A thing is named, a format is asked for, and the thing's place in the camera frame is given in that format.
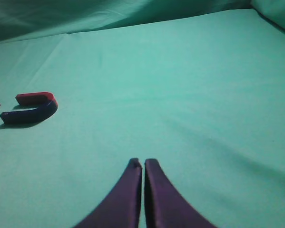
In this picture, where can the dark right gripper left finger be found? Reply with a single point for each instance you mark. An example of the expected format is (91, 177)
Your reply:
(121, 207)

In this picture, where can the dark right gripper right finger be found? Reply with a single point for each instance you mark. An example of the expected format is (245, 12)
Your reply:
(164, 205)

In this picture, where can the green table cloth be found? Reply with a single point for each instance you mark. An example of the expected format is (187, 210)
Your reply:
(203, 95)

